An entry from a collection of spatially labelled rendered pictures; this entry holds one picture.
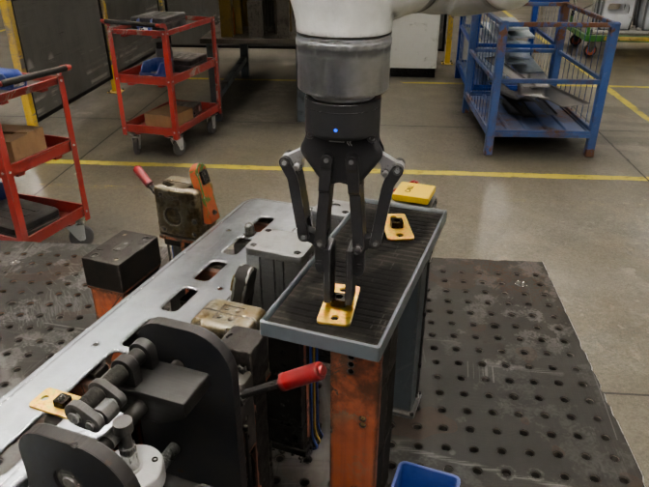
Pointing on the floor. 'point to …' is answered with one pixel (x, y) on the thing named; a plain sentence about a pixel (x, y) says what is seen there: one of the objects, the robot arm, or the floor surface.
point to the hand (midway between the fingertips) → (340, 272)
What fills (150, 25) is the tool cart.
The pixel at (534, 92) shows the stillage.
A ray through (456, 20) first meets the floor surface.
